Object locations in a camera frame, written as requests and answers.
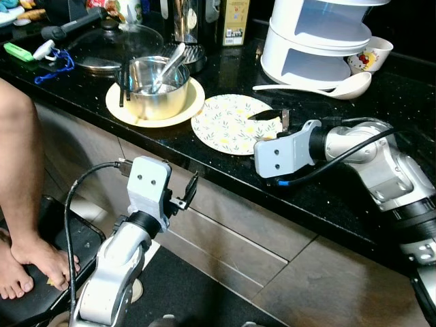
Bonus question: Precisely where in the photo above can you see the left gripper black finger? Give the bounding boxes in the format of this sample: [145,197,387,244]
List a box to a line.
[180,170,201,206]

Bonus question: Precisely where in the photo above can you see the grey drawer front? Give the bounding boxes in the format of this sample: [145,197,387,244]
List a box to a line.
[160,204,290,295]
[170,170,320,265]

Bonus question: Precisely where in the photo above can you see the white floral plate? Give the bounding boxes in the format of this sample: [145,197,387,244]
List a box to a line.
[190,93,284,157]

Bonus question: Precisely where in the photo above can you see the white ceramic soup spoon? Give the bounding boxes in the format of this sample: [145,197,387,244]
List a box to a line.
[251,71,373,102]

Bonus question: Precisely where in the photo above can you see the steel pot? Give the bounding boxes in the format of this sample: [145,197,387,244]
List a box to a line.
[122,55,192,122]

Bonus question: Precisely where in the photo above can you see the beige slipper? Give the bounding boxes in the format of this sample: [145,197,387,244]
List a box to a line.
[128,276,145,305]

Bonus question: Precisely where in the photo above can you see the yellow carton box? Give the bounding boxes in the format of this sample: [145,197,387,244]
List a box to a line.
[216,0,252,48]

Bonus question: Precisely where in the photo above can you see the black floor mat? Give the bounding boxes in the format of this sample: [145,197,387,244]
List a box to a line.
[133,242,280,327]

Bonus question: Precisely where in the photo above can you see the yellow plate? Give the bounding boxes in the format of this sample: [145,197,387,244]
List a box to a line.
[105,76,206,129]

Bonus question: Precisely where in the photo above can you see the steel spoon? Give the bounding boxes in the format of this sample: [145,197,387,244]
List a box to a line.
[149,42,187,95]

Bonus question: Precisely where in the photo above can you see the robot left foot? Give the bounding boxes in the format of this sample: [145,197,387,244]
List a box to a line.
[146,313,180,327]

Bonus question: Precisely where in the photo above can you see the black chopstick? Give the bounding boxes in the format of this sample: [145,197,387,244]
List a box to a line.
[119,61,127,108]
[124,60,133,104]

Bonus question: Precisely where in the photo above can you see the steel tumbler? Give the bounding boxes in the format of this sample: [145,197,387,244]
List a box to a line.
[170,0,202,46]

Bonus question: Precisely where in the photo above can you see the glass pan lid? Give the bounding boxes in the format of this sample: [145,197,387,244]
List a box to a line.
[67,19,148,77]

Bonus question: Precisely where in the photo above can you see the person bare leg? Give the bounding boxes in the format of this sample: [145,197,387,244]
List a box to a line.
[0,76,81,292]
[0,235,35,301]

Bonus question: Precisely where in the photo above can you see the black stool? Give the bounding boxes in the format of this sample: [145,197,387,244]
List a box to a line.
[0,194,108,327]

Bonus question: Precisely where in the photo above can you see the green lighter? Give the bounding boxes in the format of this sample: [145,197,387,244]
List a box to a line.
[3,42,35,63]

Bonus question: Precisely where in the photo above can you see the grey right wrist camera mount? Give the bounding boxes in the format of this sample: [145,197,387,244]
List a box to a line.
[253,120,323,181]

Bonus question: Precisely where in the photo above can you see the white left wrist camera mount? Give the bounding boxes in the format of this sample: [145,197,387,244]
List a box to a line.
[125,155,173,215]

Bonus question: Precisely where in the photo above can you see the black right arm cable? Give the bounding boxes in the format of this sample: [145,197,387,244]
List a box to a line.
[275,125,397,187]

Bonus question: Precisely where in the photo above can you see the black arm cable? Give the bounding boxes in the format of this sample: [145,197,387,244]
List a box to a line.
[275,125,397,187]
[63,159,131,320]

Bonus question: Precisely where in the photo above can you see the black wire trivet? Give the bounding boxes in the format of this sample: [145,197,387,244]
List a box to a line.
[178,44,209,74]

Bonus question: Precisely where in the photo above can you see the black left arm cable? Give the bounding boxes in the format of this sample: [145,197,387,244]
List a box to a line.
[63,159,131,320]

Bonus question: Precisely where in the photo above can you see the black pan handle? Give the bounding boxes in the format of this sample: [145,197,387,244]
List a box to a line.
[41,7,110,43]

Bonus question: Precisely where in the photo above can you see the white fob blue lanyard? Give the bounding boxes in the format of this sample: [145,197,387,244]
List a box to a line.
[32,39,76,87]

